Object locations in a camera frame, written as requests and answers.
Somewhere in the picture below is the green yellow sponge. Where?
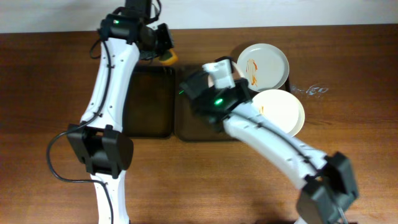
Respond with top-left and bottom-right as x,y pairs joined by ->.
159,49 -> 178,66

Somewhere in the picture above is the white plate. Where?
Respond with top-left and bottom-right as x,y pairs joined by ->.
208,60 -> 248,88
252,89 -> 305,136
237,44 -> 289,92

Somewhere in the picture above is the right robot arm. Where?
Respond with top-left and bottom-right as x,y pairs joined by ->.
179,57 -> 359,224

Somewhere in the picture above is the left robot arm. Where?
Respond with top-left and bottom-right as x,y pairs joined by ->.
67,14 -> 174,223

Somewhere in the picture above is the brown serving tray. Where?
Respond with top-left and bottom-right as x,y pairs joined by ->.
173,63 -> 292,142

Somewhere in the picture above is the black rectangular tray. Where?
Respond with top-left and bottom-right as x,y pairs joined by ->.
123,66 -> 175,139

